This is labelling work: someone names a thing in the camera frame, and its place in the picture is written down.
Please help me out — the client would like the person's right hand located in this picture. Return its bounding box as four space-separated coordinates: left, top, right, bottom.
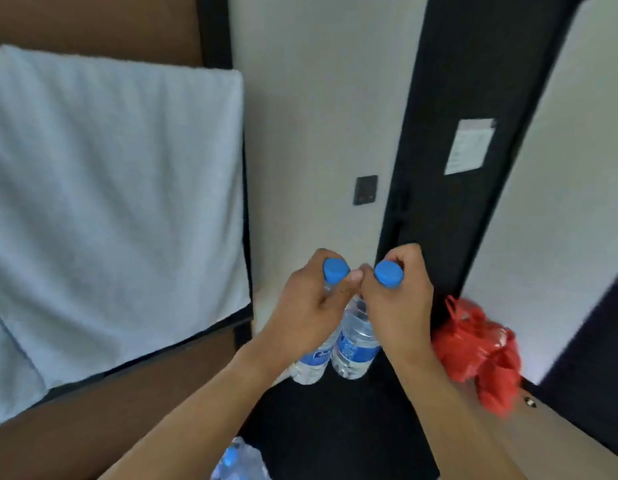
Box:
357 243 435 360

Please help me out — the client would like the person's left hand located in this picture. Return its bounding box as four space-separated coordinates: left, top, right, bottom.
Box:
259 248 364 361

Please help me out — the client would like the blue-capped clear water bottle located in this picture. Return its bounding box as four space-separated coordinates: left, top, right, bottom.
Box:
331 260 405 380
210 437 272 480
289 258 351 386

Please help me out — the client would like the person's left forearm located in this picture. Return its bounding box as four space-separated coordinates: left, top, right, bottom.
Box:
98 335 310 480

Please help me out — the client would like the person's right forearm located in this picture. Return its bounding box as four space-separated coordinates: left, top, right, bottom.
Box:
386 340 527 480

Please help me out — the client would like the red plastic bag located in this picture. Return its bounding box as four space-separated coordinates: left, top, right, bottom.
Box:
432 295 523 418

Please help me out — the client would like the white paper notice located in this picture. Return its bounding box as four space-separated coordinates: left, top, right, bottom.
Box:
444 118 497 176

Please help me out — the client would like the black door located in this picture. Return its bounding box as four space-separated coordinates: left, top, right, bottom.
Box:
375 0 590 315

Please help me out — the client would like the white towel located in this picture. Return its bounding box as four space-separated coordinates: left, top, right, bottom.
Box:
0 44 252 431

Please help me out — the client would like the brown wooden panel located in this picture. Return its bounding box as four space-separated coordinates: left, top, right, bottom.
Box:
0 0 204 68

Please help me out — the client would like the dark wall switch plate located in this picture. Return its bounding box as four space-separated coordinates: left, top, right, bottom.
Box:
353 175 379 206

